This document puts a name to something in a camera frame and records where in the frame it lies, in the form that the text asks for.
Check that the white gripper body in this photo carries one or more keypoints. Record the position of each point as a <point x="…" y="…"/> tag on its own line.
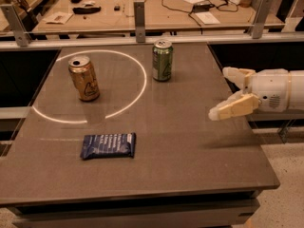
<point x="271" y="89"/>

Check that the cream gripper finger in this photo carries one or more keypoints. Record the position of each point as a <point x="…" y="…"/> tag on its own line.
<point x="238" y="104"/>
<point x="239" y="76"/>

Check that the green soda can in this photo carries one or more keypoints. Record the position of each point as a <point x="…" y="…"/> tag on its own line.
<point x="162" y="60"/>

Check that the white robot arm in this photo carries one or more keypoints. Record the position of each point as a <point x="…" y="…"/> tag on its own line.
<point x="296" y="98"/>

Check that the gold soda can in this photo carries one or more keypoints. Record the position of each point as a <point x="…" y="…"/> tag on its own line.
<point x="83" y="76"/>

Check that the white paper sheet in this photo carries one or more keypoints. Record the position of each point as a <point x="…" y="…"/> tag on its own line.
<point x="207" y="18"/>

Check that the black power adapter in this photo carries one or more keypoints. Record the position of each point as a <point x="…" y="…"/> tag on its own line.
<point x="200" y="7"/>

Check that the wooden background desk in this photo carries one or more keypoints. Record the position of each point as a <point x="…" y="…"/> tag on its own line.
<point x="160" y="15"/>

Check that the blue snack packet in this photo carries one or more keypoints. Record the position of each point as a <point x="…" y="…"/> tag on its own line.
<point x="117" y="145"/>

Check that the black tool on desk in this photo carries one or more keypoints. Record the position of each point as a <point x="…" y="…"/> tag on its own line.
<point x="86" y="10"/>

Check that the white paper card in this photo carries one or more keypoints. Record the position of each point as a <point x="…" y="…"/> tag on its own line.
<point x="59" y="18"/>

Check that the right metal bracket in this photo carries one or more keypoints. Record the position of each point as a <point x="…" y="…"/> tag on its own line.
<point x="256" y="29"/>

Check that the metal bracket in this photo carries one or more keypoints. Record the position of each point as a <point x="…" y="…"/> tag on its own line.
<point x="256" y="29"/>
<point x="22" y="38"/>
<point x="139" y="17"/>

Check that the middle metal bracket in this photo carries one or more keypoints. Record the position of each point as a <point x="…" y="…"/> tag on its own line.
<point x="139" y="17"/>

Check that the metal rail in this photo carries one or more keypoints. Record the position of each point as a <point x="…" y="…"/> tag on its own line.
<point x="276" y="37"/>

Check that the left metal bracket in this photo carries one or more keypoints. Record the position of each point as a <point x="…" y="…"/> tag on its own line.
<point x="22" y="38"/>

